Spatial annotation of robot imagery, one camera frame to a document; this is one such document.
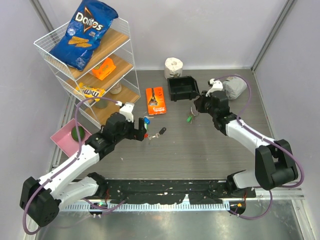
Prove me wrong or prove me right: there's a blue key tag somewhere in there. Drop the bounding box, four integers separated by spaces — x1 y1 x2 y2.
144 117 150 125

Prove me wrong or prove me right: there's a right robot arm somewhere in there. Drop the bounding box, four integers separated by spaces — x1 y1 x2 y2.
193 90 299 197

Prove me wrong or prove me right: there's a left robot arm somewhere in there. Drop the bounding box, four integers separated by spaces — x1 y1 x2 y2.
19 112 147 228

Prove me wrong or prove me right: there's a silver key with black tag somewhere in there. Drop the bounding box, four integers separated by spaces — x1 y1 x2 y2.
151 133 160 139

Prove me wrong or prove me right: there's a black key tag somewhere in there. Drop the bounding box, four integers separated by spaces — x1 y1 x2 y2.
159 127 167 135

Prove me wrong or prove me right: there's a black plastic bin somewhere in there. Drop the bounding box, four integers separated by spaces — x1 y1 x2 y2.
167 76 200 102

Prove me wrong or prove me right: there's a grey wrapped bundle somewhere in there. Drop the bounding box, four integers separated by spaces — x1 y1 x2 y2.
222 76 247 100

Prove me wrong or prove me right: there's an orange Gillette razor box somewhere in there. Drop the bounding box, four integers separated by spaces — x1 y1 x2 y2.
145 86 167 116

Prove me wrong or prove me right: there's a white toilet paper roll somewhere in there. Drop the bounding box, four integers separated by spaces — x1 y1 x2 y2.
164 57 183 79

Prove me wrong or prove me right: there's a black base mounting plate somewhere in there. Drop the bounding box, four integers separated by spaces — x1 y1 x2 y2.
86 179 256 205

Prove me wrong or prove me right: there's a green lime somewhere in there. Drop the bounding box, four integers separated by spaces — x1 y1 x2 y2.
71 126 86 142

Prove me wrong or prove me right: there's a yellow M&M candy bag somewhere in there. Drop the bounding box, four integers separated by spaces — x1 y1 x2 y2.
73 82 106 98

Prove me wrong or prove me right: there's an orange snack pouch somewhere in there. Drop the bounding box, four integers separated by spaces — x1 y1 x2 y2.
90 57 116 81

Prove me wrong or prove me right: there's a pink box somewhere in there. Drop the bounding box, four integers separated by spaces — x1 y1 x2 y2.
50 118 79 157

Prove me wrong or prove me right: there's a blue Doritos chip bag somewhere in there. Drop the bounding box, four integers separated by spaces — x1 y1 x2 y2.
49 0 119 71

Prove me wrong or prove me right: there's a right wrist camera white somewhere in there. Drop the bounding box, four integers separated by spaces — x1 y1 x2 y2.
205 78 223 97

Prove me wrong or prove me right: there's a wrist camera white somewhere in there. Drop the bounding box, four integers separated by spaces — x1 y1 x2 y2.
205 78 223 97
115 101 135 123

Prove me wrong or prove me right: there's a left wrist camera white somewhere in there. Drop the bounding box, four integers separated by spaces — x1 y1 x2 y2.
115 101 135 123

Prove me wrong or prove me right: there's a white wire shelf rack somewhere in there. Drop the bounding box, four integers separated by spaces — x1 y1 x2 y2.
33 16 141 131

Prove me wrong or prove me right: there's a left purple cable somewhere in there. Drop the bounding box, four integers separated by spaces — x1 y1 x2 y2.
22 97 123 235

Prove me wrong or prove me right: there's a purple cable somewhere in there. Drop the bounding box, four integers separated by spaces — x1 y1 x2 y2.
22 97 123 235
217 74 306 220

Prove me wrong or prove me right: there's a white slotted cable duct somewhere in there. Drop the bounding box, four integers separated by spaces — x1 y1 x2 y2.
62 199 230 212

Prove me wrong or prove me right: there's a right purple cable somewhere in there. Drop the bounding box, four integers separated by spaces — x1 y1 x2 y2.
217 74 306 220

